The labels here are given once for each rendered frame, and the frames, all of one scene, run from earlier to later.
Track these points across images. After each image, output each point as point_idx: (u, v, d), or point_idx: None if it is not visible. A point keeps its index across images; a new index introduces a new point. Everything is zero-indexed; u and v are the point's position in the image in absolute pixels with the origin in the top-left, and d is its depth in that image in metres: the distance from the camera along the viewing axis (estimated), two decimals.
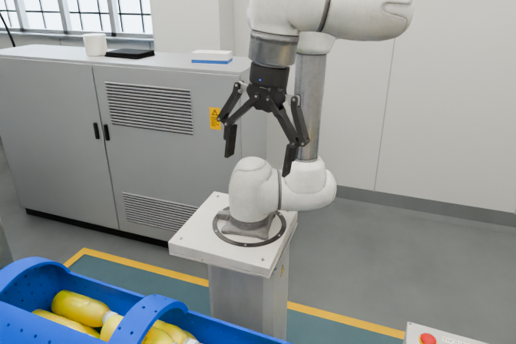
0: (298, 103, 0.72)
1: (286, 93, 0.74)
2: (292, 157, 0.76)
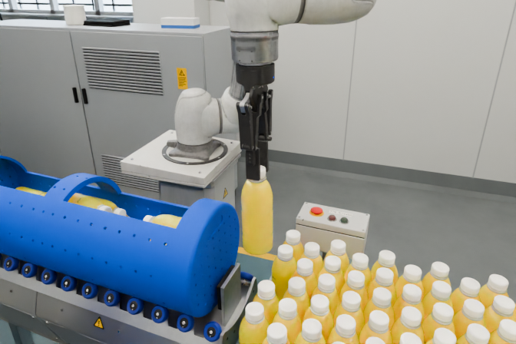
0: (269, 96, 0.81)
1: None
2: (266, 150, 0.83)
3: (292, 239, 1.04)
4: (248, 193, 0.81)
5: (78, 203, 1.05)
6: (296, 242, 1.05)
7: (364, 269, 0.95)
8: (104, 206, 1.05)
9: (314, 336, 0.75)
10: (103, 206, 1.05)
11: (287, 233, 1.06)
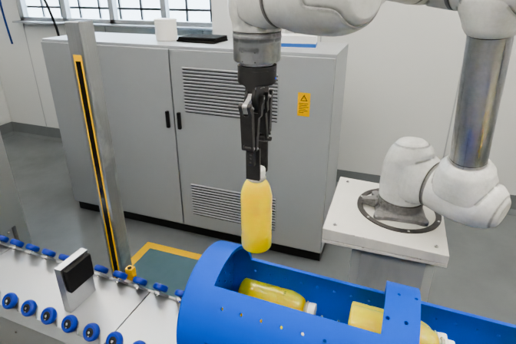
0: (269, 95, 0.81)
1: None
2: (265, 149, 0.83)
3: None
4: (248, 193, 0.81)
5: None
6: None
7: None
8: (451, 342, 0.73)
9: None
10: (448, 342, 0.74)
11: None
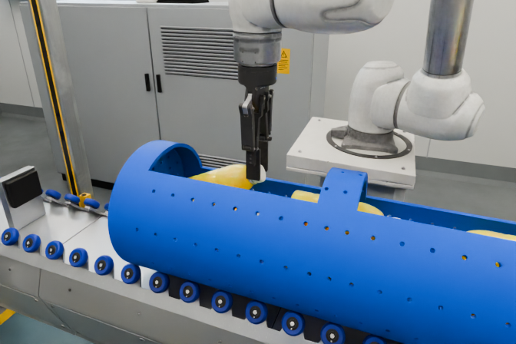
0: (269, 95, 0.81)
1: None
2: (265, 149, 0.83)
3: None
4: (236, 180, 0.81)
5: None
6: None
7: None
8: (397, 219, 0.68)
9: None
10: (394, 218, 0.68)
11: None
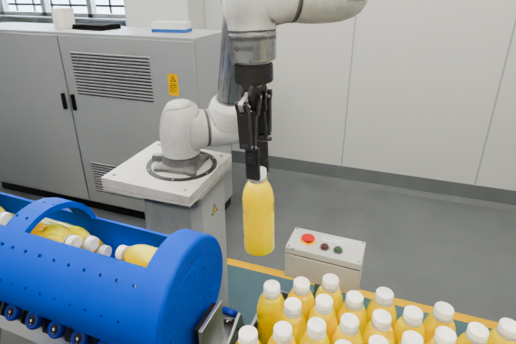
0: (268, 96, 0.82)
1: None
2: (266, 150, 0.83)
3: None
4: None
5: (44, 233, 0.95)
6: (260, 179, 0.80)
7: (358, 309, 0.85)
8: (73, 236, 0.95)
9: None
10: (71, 236, 0.95)
11: None
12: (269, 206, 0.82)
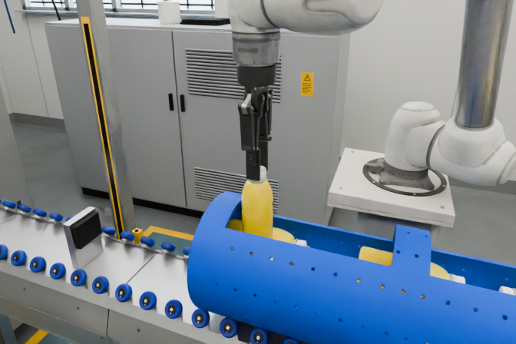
0: None
1: None
2: (265, 149, 0.83)
3: None
4: None
5: None
6: (260, 179, 0.81)
7: None
8: (461, 278, 0.74)
9: None
10: (458, 277, 0.74)
11: None
12: (269, 206, 0.82)
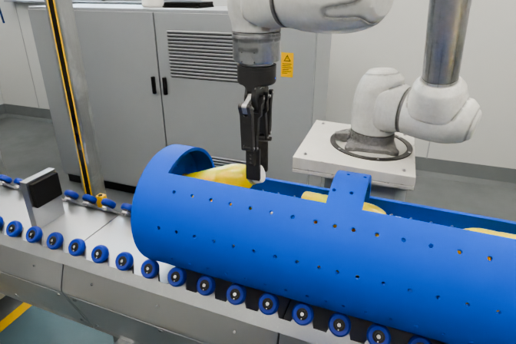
0: (269, 95, 0.81)
1: None
2: (265, 149, 0.83)
3: None
4: None
5: None
6: (254, 182, 0.81)
7: None
8: (398, 217, 0.74)
9: None
10: (395, 216, 0.74)
11: None
12: None
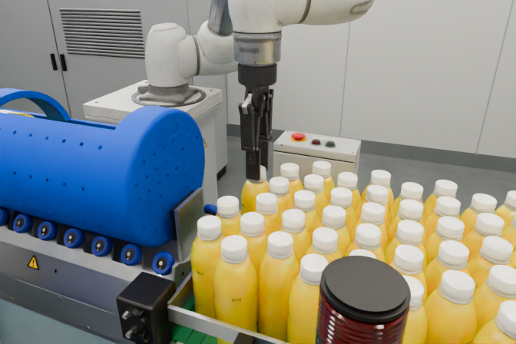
0: (269, 95, 0.81)
1: None
2: (266, 149, 0.83)
3: None
4: None
5: None
6: None
7: (352, 189, 0.77)
8: None
9: (282, 250, 0.58)
10: None
11: None
12: None
